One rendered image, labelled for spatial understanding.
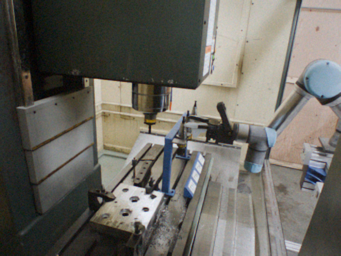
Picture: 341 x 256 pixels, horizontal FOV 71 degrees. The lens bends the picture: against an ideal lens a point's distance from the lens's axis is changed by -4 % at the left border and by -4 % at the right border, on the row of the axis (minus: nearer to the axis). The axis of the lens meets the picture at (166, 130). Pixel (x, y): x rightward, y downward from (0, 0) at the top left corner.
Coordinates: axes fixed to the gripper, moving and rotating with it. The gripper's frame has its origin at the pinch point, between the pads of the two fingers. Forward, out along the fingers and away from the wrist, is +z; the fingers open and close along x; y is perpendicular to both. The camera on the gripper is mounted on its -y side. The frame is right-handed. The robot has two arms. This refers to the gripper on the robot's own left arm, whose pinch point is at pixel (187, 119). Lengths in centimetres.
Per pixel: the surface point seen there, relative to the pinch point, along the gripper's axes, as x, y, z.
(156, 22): -12.8, -35.5, 12.7
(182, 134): 17.9, 14.4, 3.2
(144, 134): 102, 55, 46
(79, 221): -18, 49, 41
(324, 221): -33, 13, -46
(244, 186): 71, 71, -43
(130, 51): -12.2, -25.5, 21.2
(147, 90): -7.9, -11.5, 15.6
